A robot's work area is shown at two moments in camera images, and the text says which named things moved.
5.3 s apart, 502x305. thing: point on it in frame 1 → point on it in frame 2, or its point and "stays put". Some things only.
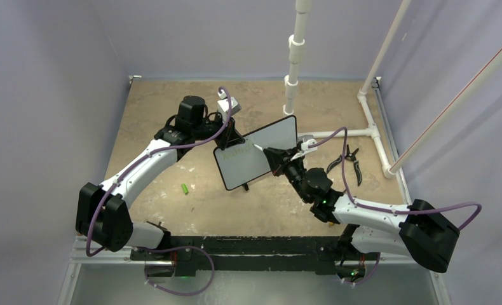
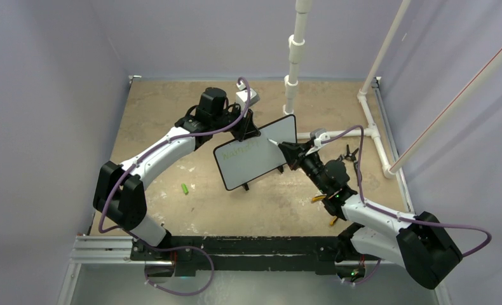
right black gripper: [276, 156] → [292, 151]
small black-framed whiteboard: [243, 162] stays put
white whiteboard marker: [258, 147] → [272, 142]
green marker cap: [185, 189] stays put
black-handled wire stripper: [350, 156] stays put
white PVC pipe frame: [372, 131] stays put
